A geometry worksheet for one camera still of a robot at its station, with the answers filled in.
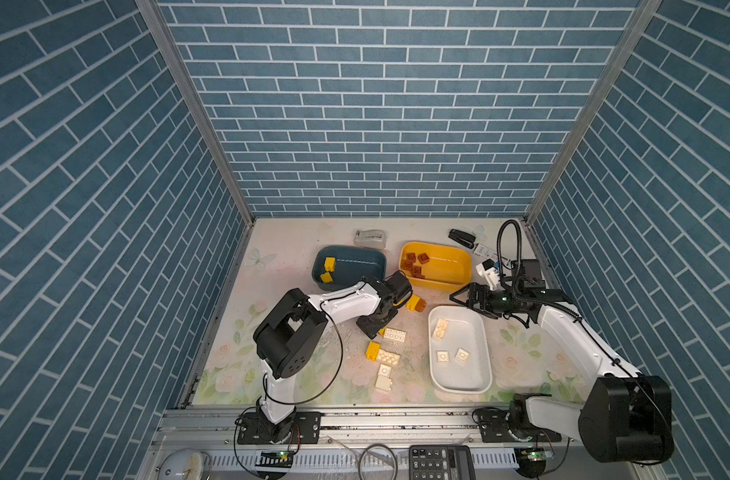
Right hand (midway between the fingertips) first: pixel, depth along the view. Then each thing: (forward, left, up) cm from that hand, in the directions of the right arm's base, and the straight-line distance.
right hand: (459, 298), depth 82 cm
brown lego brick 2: (+20, +14, -12) cm, 27 cm away
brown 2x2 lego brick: (+17, +10, -12) cm, 23 cm away
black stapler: (+35, -7, -13) cm, 38 cm away
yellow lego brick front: (+11, +41, -10) cm, 44 cm away
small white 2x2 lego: (-11, -3, -14) cm, 18 cm away
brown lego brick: (+23, +8, -12) cm, 28 cm away
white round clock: (-42, +60, -5) cm, 73 cm away
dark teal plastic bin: (+21, +34, -14) cm, 42 cm away
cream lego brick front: (-17, +20, -14) cm, 29 cm away
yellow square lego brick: (+16, +41, -10) cm, 45 cm away
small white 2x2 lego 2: (-12, +3, -13) cm, 18 cm away
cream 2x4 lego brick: (-3, +3, -14) cm, 14 cm away
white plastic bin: (-3, -6, -14) cm, 16 cm away
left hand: (-3, +20, -13) cm, 24 cm away
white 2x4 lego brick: (-6, +17, -13) cm, 22 cm away
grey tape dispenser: (+30, +28, -10) cm, 42 cm away
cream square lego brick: (-20, +20, -14) cm, 31 cm away
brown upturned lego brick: (+23, +13, -13) cm, 30 cm away
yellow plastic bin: (+22, +3, -15) cm, 27 cm away
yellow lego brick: (-12, +23, -12) cm, 29 cm away
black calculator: (-36, +5, -12) cm, 39 cm away
